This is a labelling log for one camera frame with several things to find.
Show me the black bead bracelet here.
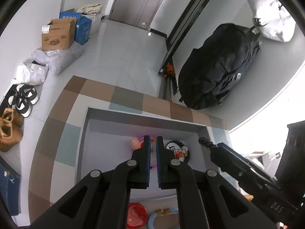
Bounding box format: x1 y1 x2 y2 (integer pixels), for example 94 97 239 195
165 139 192 164

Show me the purple ring bracelet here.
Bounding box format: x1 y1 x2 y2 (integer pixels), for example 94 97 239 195
138 135 159 170

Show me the pink pig figurine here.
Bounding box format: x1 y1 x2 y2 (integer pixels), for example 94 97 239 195
130 137 144 150

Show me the light blue ring bracelet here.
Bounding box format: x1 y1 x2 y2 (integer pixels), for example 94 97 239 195
147 207 180 229

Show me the red round badge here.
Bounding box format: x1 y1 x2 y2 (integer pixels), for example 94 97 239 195
126 203 148 229

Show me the grey cardboard box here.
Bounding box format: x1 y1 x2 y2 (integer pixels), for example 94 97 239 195
76 108 230 202

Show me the black coat rack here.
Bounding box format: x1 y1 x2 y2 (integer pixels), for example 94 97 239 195
159 0 210 101

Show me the checkered table cloth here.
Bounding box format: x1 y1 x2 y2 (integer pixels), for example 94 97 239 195
28 76 230 222

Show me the black backpack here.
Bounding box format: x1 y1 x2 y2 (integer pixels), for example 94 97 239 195
178 23 260 110

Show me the dark blue shoe box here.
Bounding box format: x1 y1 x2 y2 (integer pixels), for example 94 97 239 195
1 157 21 216

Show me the black white sandal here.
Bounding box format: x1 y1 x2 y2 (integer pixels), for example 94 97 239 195
1 95 32 118
16 84 39 105

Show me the brown shoe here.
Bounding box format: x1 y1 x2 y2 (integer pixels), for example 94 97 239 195
0 122 23 152
1 108 24 128

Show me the white plastic bag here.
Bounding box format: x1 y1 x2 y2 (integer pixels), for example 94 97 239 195
31 41 84 76
12 63 48 86

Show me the blue cardboard box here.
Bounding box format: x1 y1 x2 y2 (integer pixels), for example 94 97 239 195
59 11 92 45

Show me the grey door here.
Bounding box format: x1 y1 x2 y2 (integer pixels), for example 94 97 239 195
108 0 164 31

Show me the white hanging bag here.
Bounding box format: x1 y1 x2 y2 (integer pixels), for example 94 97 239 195
247 0 296 42

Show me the brown cardboard box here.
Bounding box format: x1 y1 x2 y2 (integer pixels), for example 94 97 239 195
41 18 76 51

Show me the beige cloth bag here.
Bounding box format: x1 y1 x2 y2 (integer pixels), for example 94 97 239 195
77 3 103 37

